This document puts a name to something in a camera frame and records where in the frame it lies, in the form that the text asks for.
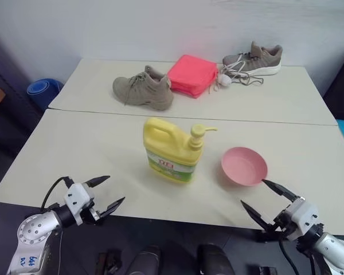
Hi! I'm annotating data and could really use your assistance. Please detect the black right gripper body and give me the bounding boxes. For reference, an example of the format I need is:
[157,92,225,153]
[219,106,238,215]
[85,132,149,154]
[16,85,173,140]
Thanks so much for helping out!
[256,210,295,243]

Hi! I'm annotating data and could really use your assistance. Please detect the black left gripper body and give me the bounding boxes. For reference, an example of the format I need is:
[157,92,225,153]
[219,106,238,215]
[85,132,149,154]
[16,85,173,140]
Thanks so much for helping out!
[80,198,107,226]

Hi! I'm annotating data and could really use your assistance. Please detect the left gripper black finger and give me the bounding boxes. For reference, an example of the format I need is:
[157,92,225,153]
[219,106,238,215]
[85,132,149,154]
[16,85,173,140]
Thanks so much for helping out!
[99,197,126,221]
[84,175,111,189]

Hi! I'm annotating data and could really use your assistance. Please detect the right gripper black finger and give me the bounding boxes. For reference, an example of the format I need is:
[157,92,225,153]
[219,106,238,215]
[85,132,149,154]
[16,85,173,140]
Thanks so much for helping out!
[240,199,276,233]
[261,179,301,203]

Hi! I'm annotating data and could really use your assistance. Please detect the pink plastic bowl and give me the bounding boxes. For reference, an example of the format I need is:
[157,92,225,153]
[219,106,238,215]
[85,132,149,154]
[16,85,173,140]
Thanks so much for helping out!
[221,146,269,187]

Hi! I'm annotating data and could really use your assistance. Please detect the yellow detergent bottle with pump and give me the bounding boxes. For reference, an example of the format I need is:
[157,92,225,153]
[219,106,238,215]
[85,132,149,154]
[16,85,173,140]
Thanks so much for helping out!
[143,117,218,186]

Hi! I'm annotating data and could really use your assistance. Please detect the dark rounded shape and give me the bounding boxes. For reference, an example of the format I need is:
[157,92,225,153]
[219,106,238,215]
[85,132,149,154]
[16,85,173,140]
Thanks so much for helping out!
[197,243,239,275]
[127,245,163,275]

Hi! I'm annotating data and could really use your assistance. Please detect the tan suede sneaker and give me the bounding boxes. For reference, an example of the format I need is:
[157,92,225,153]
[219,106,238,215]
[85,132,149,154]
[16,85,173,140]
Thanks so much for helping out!
[112,65,175,111]

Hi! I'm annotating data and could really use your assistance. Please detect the blue rolled foam mat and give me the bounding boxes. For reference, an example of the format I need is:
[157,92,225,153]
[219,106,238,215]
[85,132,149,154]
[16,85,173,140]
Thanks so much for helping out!
[26,79,64,111]

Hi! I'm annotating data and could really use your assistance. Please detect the small white ball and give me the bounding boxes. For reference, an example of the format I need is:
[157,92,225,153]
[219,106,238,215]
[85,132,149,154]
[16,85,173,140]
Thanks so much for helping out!
[217,73,233,87]

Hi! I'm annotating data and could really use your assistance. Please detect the tan sneaker with white sole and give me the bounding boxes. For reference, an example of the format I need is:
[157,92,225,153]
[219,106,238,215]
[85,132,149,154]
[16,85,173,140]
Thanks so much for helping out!
[208,41,284,93]

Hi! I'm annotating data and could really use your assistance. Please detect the pink square pouch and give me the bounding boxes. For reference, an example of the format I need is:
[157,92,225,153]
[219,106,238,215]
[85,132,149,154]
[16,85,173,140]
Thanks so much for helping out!
[167,54,218,99]

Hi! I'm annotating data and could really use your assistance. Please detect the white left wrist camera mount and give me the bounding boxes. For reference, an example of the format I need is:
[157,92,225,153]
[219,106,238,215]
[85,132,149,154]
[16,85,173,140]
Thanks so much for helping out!
[63,183,96,226]

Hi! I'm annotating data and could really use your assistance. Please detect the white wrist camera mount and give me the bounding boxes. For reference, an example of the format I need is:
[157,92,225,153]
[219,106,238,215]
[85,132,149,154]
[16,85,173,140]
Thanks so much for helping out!
[283,197,320,241]
[63,183,96,226]

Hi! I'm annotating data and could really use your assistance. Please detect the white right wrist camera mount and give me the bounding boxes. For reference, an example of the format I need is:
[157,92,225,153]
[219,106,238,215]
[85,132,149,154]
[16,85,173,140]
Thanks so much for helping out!
[283,197,320,241]

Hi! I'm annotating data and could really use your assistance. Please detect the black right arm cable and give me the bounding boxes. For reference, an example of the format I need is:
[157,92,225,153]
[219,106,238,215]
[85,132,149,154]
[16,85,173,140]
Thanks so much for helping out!
[277,236,318,275]

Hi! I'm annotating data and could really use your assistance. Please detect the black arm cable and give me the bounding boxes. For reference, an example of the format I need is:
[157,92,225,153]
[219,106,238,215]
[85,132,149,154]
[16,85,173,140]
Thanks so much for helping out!
[277,236,318,275]
[41,176,76,211]

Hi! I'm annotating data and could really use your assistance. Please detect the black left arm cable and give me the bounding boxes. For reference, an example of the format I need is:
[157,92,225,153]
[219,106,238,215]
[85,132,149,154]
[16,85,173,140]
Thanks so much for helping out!
[41,176,76,211]

